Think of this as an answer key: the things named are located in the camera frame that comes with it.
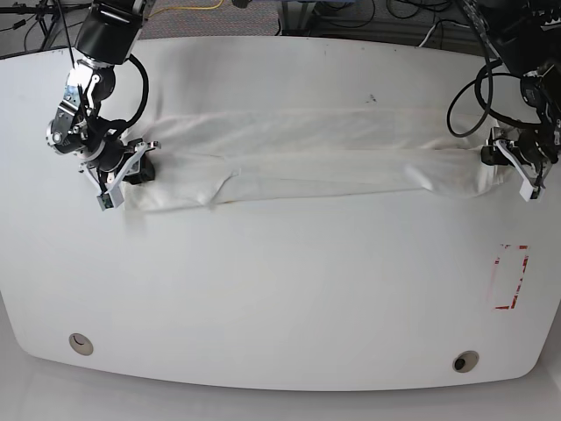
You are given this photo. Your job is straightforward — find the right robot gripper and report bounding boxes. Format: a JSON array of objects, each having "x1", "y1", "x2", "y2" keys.
[{"x1": 79, "y1": 138, "x2": 160, "y2": 195}]

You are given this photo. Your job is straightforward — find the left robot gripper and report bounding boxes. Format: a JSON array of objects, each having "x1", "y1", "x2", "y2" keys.
[{"x1": 480, "y1": 127, "x2": 558, "y2": 188}]

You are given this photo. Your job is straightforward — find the white printed T-shirt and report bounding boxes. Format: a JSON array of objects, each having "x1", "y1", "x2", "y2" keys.
[{"x1": 124, "y1": 108, "x2": 511, "y2": 212}]

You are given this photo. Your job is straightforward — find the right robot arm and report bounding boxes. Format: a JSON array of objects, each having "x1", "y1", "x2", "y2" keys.
[{"x1": 46, "y1": 1, "x2": 155, "y2": 195}]

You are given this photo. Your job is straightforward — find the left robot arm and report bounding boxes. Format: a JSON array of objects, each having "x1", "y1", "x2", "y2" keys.
[{"x1": 458, "y1": 1, "x2": 560, "y2": 200}]

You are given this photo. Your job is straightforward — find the red tape rectangle marking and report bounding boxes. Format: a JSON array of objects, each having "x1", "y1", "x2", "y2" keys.
[{"x1": 490, "y1": 244, "x2": 530, "y2": 310}]

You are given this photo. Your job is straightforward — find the black tripod stand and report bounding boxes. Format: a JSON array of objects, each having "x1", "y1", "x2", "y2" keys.
[{"x1": 1, "y1": 0, "x2": 91, "y2": 59}]

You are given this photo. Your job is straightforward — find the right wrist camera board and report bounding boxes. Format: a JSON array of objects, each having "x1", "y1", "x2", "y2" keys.
[{"x1": 97, "y1": 188, "x2": 124, "y2": 211}]

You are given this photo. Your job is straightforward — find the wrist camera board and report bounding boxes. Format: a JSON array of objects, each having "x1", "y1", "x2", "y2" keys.
[
  {"x1": 519, "y1": 180, "x2": 543, "y2": 202},
  {"x1": 97, "y1": 188, "x2": 124, "y2": 211}
]

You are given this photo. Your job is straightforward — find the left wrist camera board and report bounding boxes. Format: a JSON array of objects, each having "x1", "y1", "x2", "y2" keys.
[{"x1": 519, "y1": 180, "x2": 543, "y2": 202}]

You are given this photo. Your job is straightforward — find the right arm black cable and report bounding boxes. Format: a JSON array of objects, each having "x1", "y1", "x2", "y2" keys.
[{"x1": 104, "y1": 54, "x2": 150, "y2": 141}]

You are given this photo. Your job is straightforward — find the white cable on floor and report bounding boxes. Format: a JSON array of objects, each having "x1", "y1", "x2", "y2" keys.
[{"x1": 417, "y1": 22, "x2": 439, "y2": 48}]

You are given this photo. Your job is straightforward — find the left table cable grommet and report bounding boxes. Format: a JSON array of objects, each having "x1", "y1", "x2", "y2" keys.
[{"x1": 68, "y1": 333, "x2": 94, "y2": 356}]

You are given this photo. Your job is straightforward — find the table cable grommet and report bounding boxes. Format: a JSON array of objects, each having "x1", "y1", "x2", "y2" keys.
[
  {"x1": 452, "y1": 351, "x2": 479, "y2": 374},
  {"x1": 68, "y1": 333, "x2": 94, "y2": 356}
]

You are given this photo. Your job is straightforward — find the yellow cable on floor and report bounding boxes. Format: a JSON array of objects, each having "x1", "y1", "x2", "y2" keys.
[{"x1": 148, "y1": 0, "x2": 224, "y2": 18}]

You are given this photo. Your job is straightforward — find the right table cable grommet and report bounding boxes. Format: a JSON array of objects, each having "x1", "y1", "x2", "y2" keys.
[{"x1": 452, "y1": 351, "x2": 479, "y2": 374}]

